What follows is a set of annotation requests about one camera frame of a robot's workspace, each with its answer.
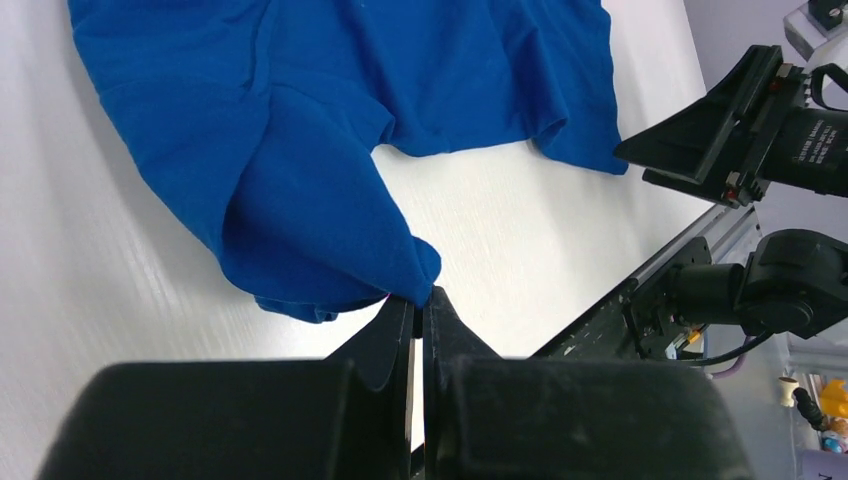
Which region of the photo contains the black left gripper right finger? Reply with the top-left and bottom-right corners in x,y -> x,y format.
422,287 -> 755,479

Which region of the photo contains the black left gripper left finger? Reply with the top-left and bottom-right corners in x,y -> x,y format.
39,296 -> 415,479

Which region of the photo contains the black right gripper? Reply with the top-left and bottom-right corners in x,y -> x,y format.
614,45 -> 806,208

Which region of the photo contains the blue printed t shirt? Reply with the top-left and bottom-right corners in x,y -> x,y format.
68,1 -> 627,323

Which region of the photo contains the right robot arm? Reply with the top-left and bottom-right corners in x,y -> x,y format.
615,45 -> 847,362

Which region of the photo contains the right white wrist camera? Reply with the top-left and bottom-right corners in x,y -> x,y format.
783,0 -> 847,73

